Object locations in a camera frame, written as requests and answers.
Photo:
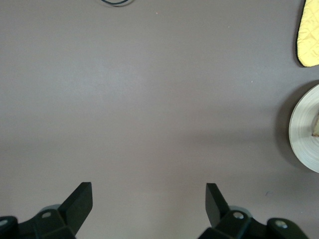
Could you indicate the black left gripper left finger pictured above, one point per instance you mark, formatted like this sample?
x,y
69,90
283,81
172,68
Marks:
x,y
74,206

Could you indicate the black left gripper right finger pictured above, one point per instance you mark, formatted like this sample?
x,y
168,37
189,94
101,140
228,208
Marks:
x,y
216,206

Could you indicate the round light wooden plate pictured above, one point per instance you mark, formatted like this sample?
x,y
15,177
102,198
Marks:
x,y
301,134

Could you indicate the brown bread toast slice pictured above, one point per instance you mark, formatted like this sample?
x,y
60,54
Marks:
x,y
316,130

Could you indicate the brown table cover sheet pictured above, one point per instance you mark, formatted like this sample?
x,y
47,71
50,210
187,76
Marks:
x,y
149,99

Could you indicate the yellow quilted oven mitt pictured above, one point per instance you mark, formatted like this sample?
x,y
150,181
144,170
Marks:
x,y
310,37

